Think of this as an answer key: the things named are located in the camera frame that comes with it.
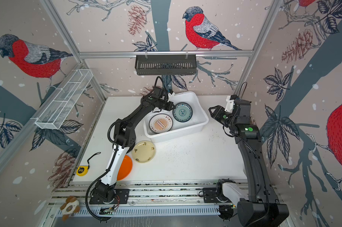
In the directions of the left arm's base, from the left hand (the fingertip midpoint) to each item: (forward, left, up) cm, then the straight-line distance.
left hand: (175, 106), depth 99 cm
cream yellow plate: (-28, +21, -13) cm, 37 cm away
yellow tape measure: (-40, +56, -12) cm, 70 cm away
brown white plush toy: (-58, +52, -10) cm, 79 cm away
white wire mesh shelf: (-11, +64, +18) cm, 67 cm away
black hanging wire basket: (+28, +7, +16) cm, 33 cm away
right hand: (-20, -17, +19) cm, 33 cm away
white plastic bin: (-5, -18, -9) cm, 20 cm away
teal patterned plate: (-2, -6, -4) cm, 7 cm away
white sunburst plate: (-8, +11, -10) cm, 17 cm away
